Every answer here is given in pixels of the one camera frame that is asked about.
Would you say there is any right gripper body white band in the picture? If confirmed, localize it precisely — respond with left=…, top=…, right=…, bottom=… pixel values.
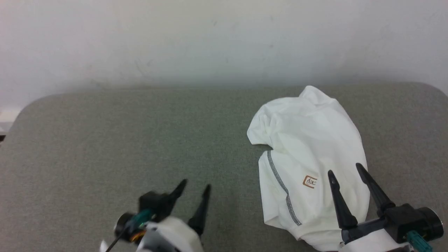
left=337, top=218, right=414, bottom=252

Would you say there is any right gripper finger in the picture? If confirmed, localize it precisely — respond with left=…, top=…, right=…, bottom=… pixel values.
left=356, top=163, right=396, bottom=216
left=327, top=170, right=358, bottom=231

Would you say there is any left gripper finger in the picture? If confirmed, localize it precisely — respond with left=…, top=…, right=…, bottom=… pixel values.
left=188, top=184, right=212, bottom=236
left=169, top=179, right=188, bottom=208

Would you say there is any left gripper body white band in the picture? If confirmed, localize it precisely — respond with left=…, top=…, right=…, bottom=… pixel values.
left=136, top=216, right=205, bottom=252

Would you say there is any white long sleeve shirt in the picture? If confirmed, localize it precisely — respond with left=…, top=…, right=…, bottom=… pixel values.
left=247, top=85, right=371, bottom=252

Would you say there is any grey fabric sofa cushion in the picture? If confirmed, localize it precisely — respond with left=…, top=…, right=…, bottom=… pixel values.
left=0, top=82, right=448, bottom=252

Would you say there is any left teal plug black cable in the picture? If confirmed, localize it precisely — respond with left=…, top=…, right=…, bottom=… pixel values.
left=105, top=209, right=156, bottom=252

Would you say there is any teal plug black cable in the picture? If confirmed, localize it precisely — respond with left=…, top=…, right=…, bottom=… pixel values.
left=406, top=230, right=434, bottom=252
left=105, top=209, right=156, bottom=252

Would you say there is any right teal plug black cable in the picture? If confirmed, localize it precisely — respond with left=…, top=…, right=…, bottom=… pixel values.
left=406, top=230, right=434, bottom=252

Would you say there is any white block at wall base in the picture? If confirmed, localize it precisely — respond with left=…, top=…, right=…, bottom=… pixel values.
left=0, top=108, right=22, bottom=123

